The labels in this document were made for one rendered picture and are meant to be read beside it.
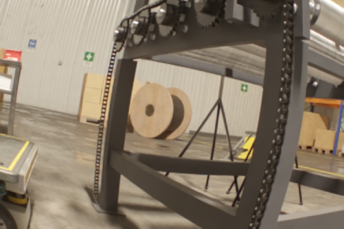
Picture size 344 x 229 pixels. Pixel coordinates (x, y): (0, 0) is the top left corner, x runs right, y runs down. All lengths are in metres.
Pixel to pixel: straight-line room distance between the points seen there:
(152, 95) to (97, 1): 4.66
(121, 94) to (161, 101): 5.95
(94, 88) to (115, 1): 3.91
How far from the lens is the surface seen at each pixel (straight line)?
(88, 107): 8.65
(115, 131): 1.88
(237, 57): 1.76
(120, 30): 1.88
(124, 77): 1.88
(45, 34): 11.36
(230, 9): 0.92
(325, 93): 2.02
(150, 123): 7.93
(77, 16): 11.54
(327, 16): 0.91
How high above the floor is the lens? 0.55
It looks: 1 degrees up
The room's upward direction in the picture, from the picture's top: 9 degrees clockwise
